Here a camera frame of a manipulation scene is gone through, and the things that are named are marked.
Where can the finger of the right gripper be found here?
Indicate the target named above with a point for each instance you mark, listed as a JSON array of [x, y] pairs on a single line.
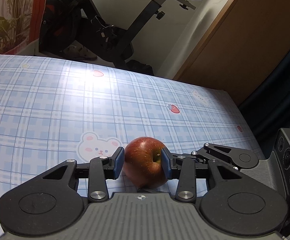
[[236, 157]]

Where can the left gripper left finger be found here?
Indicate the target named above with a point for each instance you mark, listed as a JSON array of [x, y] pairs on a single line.
[[97, 171]]

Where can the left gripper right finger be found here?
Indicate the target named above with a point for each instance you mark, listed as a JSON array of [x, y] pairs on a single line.
[[186, 168]]

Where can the red apple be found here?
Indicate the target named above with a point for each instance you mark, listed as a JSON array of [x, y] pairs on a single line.
[[142, 163]]

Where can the dark blue curtain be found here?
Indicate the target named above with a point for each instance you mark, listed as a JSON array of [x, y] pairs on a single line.
[[267, 109]]

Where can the blue plaid tablecloth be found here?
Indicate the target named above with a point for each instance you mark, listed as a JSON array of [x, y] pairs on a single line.
[[52, 110]]

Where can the black shoe on floor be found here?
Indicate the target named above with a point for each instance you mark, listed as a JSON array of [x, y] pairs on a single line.
[[137, 67]]

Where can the sandal on floor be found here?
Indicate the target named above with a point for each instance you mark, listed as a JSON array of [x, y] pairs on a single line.
[[79, 53]]

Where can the wooden door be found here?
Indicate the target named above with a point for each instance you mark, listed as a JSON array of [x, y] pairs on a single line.
[[245, 42]]

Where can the black exercise bike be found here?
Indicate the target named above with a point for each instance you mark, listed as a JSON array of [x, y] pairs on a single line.
[[66, 21]]

